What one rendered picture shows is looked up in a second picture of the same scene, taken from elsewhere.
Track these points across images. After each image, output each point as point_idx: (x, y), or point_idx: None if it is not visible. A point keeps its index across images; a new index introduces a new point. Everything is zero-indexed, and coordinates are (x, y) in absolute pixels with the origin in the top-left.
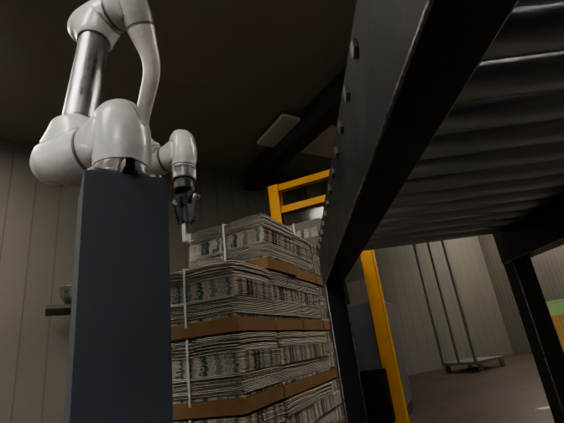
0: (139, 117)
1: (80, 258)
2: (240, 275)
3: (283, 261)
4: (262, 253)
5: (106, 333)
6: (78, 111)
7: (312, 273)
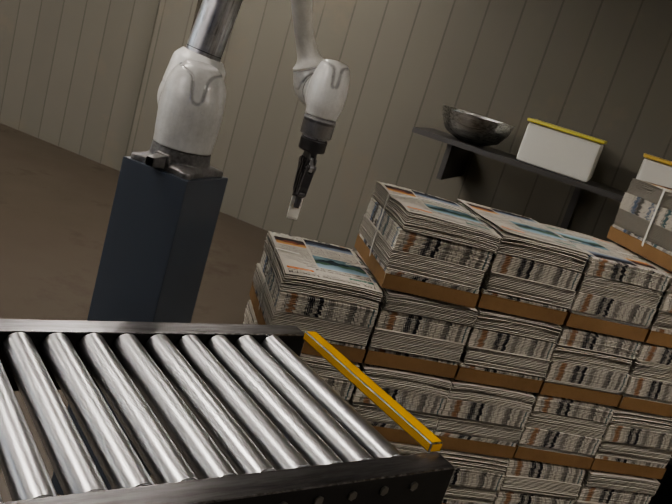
0: (193, 95)
1: (105, 238)
2: (296, 292)
3: (439, 282)
4: (386, 264)
5: (109, 303)
6: (193, 45)
7: (560, 307)
